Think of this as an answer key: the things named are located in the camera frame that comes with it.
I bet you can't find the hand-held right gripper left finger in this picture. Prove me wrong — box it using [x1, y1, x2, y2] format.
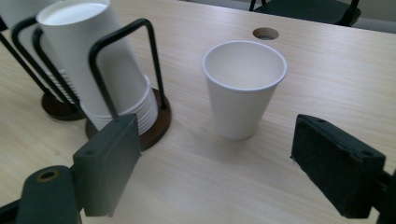
[72, 113, 142, 217]

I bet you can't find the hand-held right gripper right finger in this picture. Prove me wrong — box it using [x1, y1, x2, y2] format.
[290, 114, 387, 219]

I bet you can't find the black wire cup holder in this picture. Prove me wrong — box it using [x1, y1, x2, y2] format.
[32, 18, 173, 152]
[0, 16, 87, 122]

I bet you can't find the single white paper cup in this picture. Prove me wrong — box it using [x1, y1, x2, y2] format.
[201, 40, 288, 141]

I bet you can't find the black folding chair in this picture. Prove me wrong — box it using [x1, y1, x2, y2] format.
[248, 0, 362, 28]

